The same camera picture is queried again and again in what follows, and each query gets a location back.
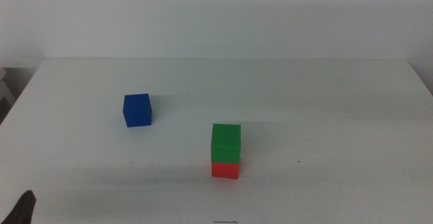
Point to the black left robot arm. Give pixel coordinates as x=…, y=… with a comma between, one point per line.
x=22, y=210

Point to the red cube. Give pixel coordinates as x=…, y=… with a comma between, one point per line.
x=225, y=170

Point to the green cube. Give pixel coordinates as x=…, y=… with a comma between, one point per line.
x=225, y=144

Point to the blue cube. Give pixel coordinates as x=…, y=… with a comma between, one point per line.
x=137, y=110

